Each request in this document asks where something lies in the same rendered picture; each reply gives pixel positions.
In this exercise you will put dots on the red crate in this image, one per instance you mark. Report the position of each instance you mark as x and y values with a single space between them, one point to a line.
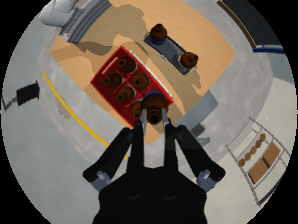
110 94

